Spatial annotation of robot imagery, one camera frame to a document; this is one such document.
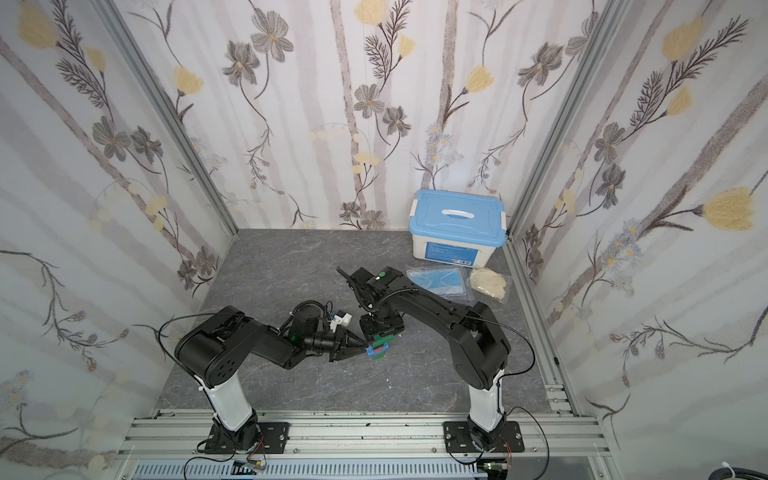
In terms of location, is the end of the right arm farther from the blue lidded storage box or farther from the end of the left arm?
the blue lidded storage box

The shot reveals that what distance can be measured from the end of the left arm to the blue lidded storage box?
41cm

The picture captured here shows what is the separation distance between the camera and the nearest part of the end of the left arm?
0.80 meters

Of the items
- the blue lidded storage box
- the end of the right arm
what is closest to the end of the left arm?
the end of the right arm

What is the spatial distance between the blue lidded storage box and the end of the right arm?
0.37 meters

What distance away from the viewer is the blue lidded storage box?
1.01 meters

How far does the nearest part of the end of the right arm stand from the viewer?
0.73 meters
